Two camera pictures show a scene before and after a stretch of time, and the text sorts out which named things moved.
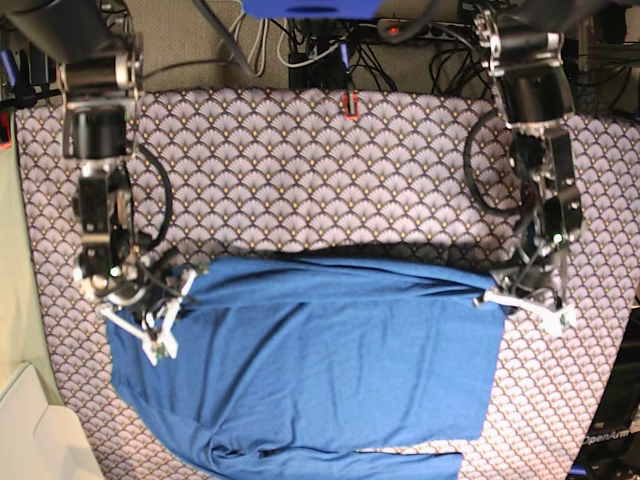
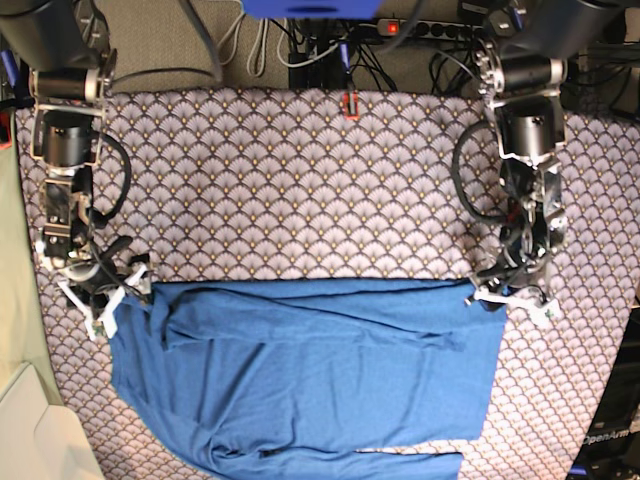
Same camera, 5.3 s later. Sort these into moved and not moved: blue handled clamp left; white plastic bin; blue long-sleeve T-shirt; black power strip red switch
Moved: blue long-sleeve T-shirt
Not moved: black power strip red switch; white plastic bin; blue handled clamp left
